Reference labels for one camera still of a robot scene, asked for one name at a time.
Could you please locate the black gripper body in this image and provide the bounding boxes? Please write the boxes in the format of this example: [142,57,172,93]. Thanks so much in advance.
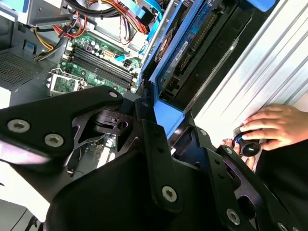
[44,149,241,231]

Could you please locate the round black tool blue ring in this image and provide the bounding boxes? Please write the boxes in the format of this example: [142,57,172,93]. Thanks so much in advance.
[231,127,262,158]

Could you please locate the person's hand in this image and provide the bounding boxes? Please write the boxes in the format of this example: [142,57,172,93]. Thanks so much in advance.
[240,103,308,152]

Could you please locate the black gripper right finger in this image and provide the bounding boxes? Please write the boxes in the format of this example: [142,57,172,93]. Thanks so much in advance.
[168,112,308,231]

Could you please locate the orange red power wire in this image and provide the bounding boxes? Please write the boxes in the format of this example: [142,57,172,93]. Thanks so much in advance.
[96,0,149,36]

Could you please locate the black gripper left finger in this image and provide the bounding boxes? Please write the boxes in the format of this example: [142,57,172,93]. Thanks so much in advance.
[0,80,185,214]

